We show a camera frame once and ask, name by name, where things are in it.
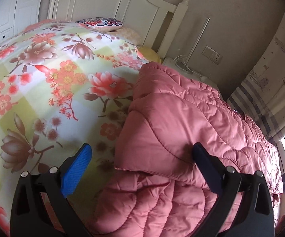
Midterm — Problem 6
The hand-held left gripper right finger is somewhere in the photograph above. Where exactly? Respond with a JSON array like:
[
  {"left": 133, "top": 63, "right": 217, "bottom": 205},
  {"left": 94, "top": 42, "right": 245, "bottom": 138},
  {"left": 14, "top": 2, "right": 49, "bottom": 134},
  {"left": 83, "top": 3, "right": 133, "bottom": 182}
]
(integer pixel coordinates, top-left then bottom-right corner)
[{"left": 192, "top": 142, "right": 274, "bottom": 237}]

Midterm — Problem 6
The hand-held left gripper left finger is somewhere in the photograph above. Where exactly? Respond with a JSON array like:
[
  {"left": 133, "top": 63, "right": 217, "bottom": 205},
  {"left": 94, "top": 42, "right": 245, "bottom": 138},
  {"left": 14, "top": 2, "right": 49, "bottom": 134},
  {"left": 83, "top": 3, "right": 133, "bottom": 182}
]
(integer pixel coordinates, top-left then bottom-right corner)
[{"left": 10, "top": 143, "right": 93, "bottom": 237}]

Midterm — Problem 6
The pink quilted comforter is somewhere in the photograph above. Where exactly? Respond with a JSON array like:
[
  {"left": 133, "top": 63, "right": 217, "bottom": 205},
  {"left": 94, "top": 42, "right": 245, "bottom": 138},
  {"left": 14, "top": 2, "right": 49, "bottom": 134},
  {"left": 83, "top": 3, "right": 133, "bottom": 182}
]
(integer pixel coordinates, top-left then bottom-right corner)
[{"left": 93, "top": 62, "right": 284, "bottom": 235}]

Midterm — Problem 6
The floral blanket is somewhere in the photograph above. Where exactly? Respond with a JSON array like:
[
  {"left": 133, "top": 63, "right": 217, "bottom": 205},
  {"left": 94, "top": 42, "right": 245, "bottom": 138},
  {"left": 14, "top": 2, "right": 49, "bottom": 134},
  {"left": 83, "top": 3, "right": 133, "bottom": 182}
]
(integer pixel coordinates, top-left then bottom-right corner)
[{"left": 0, "top": 19, "right": 153, "bottom": 237}]

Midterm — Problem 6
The printed curtain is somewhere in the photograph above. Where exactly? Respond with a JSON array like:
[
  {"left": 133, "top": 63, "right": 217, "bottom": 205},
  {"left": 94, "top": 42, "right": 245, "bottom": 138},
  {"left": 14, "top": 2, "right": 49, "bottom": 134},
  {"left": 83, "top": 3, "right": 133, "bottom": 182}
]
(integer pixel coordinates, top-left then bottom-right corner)
[{"left": 228, "top": 1, "right": 285, "bottom": 147}]

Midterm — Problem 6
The white nightstand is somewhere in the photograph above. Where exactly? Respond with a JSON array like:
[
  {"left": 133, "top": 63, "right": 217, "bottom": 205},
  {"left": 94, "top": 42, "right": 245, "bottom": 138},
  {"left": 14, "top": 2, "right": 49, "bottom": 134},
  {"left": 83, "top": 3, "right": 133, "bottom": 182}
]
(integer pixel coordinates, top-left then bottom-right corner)
[{"left": 161, "top": 57, "right": 219, "bottom": 92}]

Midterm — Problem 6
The yellow pillow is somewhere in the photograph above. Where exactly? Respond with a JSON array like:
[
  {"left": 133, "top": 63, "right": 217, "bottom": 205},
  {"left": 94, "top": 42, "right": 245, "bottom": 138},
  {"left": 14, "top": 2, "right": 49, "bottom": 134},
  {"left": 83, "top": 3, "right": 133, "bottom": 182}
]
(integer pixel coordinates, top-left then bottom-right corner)
[{"left": 138, "top": 46, "right": 162, "bottom": 64}]

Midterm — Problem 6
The white pole lamp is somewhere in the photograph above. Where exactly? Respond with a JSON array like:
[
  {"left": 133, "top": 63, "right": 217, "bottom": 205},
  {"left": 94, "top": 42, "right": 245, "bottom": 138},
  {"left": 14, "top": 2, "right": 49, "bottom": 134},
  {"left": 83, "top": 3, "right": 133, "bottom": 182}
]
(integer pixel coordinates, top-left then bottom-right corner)
[{"left": 179, "top": 17, "right": 211, "bottom": 68}]

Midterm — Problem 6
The peach pillow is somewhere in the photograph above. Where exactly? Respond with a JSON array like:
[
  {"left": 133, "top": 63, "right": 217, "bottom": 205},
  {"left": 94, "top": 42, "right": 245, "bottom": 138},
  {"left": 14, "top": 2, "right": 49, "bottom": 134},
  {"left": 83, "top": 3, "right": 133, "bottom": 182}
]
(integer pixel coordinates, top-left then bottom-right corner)
[{"left": 111, "top": 27, "right": 143, "bottom": 48}]

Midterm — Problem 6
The patterned pillow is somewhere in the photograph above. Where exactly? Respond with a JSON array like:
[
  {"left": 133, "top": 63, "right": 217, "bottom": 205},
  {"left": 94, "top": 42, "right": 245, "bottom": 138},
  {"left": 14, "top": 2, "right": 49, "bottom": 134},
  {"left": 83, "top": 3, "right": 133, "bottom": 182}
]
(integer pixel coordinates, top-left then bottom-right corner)
[{"left": 76, "top": 17, "right": 125, "bottom": 32}]

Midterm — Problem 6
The white bed headboard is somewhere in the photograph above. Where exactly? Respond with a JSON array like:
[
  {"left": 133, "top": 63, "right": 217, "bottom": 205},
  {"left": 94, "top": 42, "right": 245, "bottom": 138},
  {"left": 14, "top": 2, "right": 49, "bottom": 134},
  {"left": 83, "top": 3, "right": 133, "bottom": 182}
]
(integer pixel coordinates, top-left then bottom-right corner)
[{"left": 47, "top": 0, "right": 192, "bottom": 60}]

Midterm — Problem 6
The white wardrobe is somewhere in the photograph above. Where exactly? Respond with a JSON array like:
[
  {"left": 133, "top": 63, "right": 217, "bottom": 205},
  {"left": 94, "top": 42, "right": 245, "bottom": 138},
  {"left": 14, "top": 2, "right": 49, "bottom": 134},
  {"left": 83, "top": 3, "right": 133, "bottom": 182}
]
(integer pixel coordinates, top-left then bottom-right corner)
[{"left": 0, "top": 0, "right": 48, "bottom": 53}]

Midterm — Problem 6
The white cable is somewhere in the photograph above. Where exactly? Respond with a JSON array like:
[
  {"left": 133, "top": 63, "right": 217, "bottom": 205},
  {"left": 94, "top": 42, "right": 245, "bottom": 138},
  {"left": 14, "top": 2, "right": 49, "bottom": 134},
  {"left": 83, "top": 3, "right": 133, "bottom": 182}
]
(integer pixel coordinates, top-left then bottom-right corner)
[{"left": 173, "top": 54, "right": 212, "bottom": 80}]

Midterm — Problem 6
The wall socket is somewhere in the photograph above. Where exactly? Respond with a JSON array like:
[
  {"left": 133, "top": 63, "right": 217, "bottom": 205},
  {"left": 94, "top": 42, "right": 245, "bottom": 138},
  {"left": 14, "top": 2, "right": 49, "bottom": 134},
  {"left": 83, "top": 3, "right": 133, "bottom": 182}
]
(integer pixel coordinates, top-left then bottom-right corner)
[{"left": 202, "top": 45, "right": 223, "bottom": 65}]

